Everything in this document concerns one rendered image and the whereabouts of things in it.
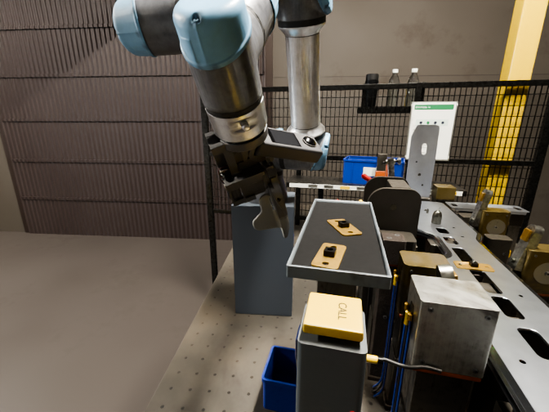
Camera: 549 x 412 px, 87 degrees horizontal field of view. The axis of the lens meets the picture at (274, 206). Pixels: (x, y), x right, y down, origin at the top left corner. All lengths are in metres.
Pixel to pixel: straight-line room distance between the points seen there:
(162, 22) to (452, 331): 0.58
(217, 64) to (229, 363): 0.79
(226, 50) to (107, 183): 3.62
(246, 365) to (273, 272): 0.29
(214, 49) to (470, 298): 0.47
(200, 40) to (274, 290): 0.85
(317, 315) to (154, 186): 3.36
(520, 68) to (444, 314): 1.64
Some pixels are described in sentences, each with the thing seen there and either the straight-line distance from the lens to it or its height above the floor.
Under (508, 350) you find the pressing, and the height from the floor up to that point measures 1.00.
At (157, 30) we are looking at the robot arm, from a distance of 0.47.
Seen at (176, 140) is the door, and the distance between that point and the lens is 3.42.
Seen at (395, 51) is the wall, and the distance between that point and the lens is 3.37.
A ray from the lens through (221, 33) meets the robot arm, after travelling 0.32.
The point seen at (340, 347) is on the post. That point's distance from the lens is 0.33.
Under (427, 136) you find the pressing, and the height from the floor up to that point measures 1.29.
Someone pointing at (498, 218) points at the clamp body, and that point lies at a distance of 1.32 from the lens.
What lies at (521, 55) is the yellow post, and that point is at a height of 1.66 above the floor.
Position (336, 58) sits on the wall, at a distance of 3.26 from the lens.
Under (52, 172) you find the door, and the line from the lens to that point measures 4.29.
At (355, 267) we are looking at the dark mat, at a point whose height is 1.16.
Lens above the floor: 1.36
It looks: 16 degrees down
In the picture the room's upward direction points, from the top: straight up
